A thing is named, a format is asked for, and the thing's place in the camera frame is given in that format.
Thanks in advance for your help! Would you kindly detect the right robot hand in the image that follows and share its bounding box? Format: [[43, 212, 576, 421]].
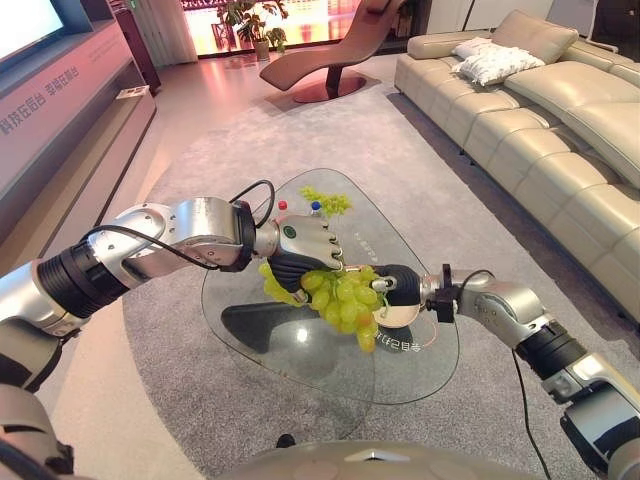
[[370, 263, 427, 330]]

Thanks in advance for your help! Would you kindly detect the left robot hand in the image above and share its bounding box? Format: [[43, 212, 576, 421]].
[[254, 213, 347, 306]]

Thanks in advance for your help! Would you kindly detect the large green grape bunch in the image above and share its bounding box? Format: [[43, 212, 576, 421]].
[[258, 262, 387, 355]]

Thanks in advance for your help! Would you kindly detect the small green grape bunch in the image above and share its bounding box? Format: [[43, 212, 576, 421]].
[[298, 185, 354, 220]]

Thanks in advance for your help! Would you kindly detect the grey carpet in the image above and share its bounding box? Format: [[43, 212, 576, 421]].
[[122, 89, 640, 480]]

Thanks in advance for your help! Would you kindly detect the dark coffee table base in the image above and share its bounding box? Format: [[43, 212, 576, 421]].
[[220, 301, 415, 381]]

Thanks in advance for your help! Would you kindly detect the glass coffee table top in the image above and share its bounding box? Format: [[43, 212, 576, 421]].
[[200, 167, 461, 443]]

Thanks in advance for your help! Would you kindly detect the silver robot torso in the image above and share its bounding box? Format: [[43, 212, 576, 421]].
[[218, 439, 547, 480]]

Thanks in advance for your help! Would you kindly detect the brown lounge chair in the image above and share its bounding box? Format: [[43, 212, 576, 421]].
[[258, 0, 417, 105]]

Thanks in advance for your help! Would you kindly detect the beige leather sofa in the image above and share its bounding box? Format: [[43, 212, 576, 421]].
[[393, 8, 640, 321]]

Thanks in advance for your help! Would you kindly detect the green potted plant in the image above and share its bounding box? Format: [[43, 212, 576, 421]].
[[215, 0, 290, 62]]

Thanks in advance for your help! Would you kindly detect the large white fluffy pillow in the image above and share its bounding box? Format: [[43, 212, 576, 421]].
[[450, 45, 546, 86]]

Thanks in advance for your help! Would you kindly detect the long low media cabinet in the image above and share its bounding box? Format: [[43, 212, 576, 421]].
[[0, 84, 158, 274]]

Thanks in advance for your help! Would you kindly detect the small white fluffy pillow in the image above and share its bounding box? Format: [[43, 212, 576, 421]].
[[451, 36, 496, 58]]

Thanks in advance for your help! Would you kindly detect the dark tower appliance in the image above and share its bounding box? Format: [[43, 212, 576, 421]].
[[113, 0, 163, 97]]

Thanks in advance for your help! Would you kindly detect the television screen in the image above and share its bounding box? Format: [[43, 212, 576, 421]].
[[0, 0, 69, 62]]

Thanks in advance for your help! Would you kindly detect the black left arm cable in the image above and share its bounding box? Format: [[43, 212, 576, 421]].
[[87, 179, 277, 272]]

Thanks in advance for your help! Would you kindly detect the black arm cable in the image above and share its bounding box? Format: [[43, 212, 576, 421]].
[[87, 179, 277, 272], [457, 269, 552, 480]]

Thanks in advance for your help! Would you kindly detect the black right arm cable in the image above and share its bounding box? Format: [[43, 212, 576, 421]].
[[457, 269, 552, 480]]

